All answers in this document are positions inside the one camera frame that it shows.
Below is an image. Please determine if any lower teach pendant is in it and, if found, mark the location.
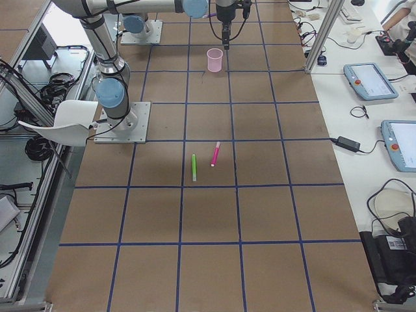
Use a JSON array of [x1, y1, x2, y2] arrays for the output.
[[381, 120, 415, 172]]

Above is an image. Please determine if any black power adapter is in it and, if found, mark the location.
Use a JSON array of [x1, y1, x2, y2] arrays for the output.
[[335, 136, 360, 153]]

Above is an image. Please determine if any round white disc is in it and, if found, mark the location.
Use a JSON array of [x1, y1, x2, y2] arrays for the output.
[[374, 189, 413, 231]]

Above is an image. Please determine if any black device box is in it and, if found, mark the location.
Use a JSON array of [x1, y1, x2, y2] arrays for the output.
[[359, 216, 415, 304]]

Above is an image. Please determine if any aluminium frame post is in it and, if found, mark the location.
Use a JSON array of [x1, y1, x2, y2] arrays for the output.
[[304, 0, 345, 73]]

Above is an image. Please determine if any small black cable loop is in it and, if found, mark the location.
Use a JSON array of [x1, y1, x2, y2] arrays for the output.
[[350, 105, 369, 120]]

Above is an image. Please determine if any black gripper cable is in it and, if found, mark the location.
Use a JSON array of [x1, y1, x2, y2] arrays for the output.
[[208, 0, 254, 42]]

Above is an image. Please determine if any pink mesh cup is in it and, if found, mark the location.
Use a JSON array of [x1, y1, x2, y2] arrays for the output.
[[206, 48, 223, 73]]

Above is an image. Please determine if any upper teach pendant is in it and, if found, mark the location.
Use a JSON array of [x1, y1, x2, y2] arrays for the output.
[[343, 62, 398, 101]]

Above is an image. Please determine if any teach pendant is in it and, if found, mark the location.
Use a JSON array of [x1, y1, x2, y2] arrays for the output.
[[381, 120, 415, 172], [343, 62, 398, 101]]

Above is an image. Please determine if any green marker pen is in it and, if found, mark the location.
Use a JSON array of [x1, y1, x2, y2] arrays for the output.
[[191, 153, 197, 182]]

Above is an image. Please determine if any pink marker pen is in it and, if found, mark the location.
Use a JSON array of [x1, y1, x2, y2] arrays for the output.
[[211, 141, 220, 167]]

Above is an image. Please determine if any person in white shirt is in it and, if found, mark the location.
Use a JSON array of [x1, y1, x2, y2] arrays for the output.
[[383, 0, 415, 64]]

